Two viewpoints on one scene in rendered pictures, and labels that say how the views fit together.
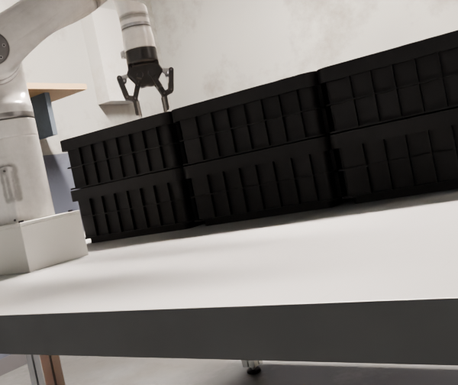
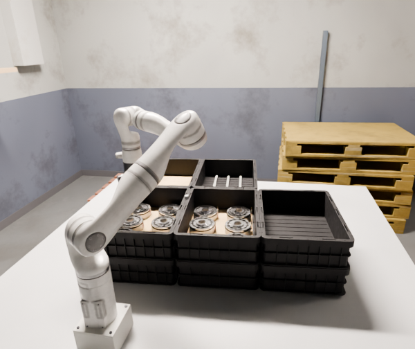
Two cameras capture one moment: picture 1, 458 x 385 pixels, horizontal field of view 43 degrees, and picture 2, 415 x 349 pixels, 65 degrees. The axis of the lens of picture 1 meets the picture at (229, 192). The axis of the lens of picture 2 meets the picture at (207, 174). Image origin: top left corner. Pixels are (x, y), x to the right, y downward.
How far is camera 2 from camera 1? 83 cm
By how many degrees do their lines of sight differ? 30
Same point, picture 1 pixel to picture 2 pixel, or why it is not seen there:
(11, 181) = (102, 309)
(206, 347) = not seen: outside the picture
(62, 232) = (125, 323)
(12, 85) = not seen: hidden behind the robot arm
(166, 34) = (59, 12)
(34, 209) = (112, 317)
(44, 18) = (125, 215)
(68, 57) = not seen: outside the picture
